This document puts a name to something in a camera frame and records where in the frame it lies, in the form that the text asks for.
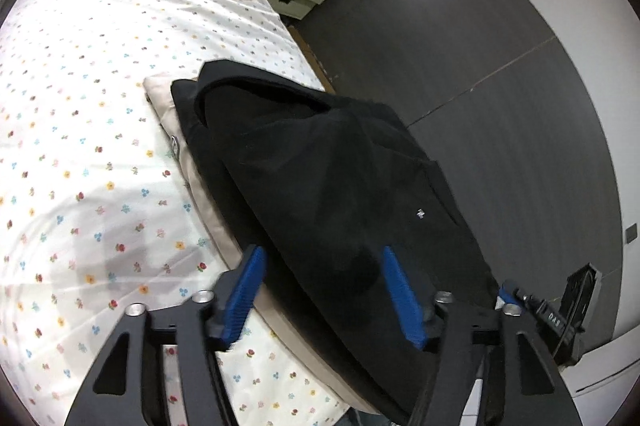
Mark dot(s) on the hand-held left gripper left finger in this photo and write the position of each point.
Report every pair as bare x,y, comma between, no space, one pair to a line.
245,296

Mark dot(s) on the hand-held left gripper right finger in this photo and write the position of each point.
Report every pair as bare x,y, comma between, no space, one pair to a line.
402,301

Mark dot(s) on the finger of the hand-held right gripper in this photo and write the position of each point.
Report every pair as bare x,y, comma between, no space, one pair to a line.
510,296

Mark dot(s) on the black button shirt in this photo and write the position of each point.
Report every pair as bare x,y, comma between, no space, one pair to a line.
325,206

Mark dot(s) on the beige folded cloth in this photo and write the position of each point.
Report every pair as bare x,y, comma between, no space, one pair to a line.
200,186

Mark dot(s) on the black folded garment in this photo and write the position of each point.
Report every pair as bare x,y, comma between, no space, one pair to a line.
280,78

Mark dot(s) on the floral white bed sheet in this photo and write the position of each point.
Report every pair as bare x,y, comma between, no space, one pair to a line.
90,105

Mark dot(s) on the wall socket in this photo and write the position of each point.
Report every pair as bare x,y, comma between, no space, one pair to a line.
632,232

